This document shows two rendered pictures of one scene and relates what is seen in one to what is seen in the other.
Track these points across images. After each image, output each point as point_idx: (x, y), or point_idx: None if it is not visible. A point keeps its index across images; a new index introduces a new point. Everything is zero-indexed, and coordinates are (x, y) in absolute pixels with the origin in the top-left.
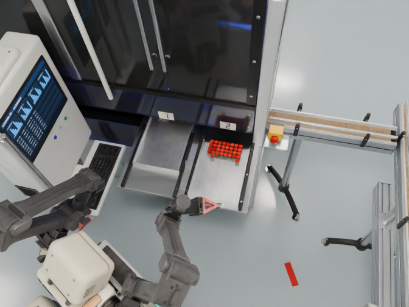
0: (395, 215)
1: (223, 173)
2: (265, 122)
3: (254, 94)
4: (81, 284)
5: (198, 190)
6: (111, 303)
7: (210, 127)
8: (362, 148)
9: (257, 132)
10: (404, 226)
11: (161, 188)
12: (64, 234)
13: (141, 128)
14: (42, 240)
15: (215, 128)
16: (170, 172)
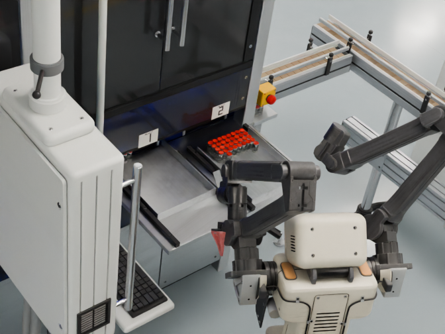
0: (408, 109)
1: None
2: (259, 79)
3: (253, 40)
4: (364, 223)
5: (253, 194)
6: (372, 258)
7: (183, 138)
8: (326, 77)
9: (250, 101)
10: (428, 105)
11: (217, 219)
12: (258, 250)
13: None
14: (246, 272)
15: (189, 135)
16: (204, 199)
